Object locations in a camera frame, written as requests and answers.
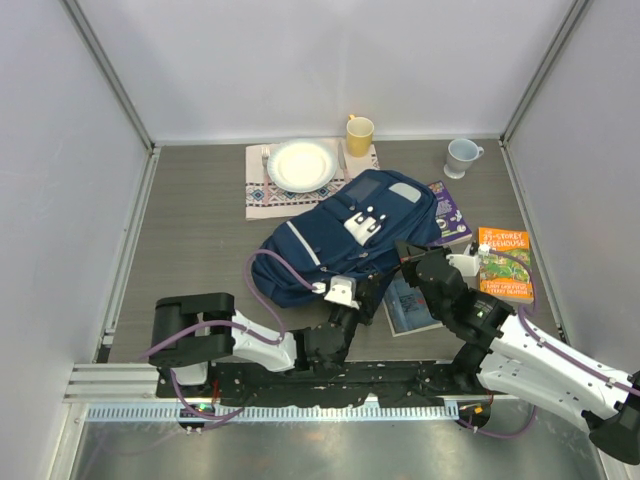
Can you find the blue Nineteen Eighty-Four book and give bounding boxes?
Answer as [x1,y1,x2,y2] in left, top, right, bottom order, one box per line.
[382,273,442,337]

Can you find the navy blue student backpack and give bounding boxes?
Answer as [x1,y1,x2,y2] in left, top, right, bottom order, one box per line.
[251,169,441,308]

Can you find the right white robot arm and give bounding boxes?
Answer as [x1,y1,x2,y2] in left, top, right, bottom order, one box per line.
[396,241,639,465]

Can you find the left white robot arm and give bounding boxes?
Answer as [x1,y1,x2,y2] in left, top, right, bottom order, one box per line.
[142,274,391,399]

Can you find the purple paperback book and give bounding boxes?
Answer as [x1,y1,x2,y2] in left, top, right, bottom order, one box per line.
[428,181,473,246]

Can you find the orange treehouse paperback book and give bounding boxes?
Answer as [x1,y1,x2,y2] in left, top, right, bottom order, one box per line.
[478,227,534,304]

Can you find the light blue footed cup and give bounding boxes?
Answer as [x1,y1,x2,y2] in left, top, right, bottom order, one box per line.
[443,138,485,179]

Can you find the yellow ceramic mug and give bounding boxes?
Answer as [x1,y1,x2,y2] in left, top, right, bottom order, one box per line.
[346,115,375,157]

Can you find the white paper plate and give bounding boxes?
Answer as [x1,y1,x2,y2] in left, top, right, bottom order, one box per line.
[267,139,338,193]

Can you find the patterned cloth placemat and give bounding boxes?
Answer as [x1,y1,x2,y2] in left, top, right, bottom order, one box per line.
[245,137,380,220]

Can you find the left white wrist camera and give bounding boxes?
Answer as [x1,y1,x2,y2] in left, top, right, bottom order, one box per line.
[312,275,360,310]

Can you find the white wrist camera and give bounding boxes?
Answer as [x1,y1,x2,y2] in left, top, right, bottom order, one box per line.
[312,275,360,310]
[445,242,491,277]

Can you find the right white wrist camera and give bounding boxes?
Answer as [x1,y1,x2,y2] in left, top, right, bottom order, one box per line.
[445,242,491,277]

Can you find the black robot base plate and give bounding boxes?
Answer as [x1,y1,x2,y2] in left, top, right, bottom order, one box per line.
[181,361,487,408]

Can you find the slotted cable duct rail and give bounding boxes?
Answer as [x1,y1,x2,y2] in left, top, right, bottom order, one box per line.
[86,400,459,423]

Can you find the pink handled fork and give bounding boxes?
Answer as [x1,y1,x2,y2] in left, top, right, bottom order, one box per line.
[261,145,270,206]

